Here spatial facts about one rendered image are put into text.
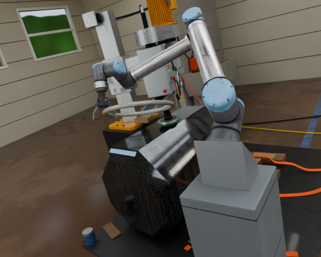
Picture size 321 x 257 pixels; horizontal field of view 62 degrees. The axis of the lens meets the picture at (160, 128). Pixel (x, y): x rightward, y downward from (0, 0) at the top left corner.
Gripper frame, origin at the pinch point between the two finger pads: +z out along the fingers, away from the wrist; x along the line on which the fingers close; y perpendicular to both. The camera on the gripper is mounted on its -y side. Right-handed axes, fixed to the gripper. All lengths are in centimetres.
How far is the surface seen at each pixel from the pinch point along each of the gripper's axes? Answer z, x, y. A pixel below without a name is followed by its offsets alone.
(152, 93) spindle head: -25, 44, -48
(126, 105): -4.7, 13.0, 22.4
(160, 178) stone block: 46, 36, -22
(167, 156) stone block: 31, 47, -34
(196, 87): -83, 191, -316
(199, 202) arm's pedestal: 52, 40, 50
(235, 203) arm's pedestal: 52, 54, 63
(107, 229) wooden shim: 97, -8, -96
